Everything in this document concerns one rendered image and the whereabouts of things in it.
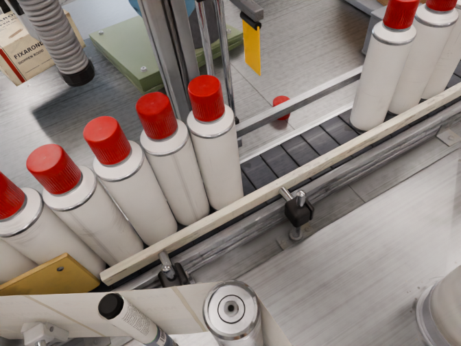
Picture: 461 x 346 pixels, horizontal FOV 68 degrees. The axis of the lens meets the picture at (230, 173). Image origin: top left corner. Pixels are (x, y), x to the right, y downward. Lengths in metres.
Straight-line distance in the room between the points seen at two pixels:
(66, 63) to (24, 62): 0.40
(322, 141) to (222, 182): 0.21
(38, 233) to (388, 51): 0.44
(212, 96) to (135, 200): 0.14
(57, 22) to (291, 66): 0.52
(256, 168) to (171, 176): 0.18
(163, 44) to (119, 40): 0.45
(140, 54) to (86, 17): 0.33
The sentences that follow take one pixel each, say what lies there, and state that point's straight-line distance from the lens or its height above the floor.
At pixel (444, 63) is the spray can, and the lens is 0.62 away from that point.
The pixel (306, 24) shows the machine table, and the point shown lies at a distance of 0.92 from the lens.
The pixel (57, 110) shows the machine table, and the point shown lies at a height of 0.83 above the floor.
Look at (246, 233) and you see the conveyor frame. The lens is 0.49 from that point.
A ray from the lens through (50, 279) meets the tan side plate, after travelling 0.42.
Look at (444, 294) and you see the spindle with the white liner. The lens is 0.39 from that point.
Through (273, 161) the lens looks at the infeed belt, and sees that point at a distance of 0.53.
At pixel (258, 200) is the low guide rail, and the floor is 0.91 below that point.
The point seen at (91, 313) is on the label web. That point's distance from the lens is 0.33.
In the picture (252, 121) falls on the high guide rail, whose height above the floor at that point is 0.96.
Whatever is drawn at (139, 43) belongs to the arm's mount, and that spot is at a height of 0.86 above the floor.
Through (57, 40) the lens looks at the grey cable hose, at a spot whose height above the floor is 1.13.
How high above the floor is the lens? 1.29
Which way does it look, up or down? 53 degrees down
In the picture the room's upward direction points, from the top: 9 degrees counter-clockwise
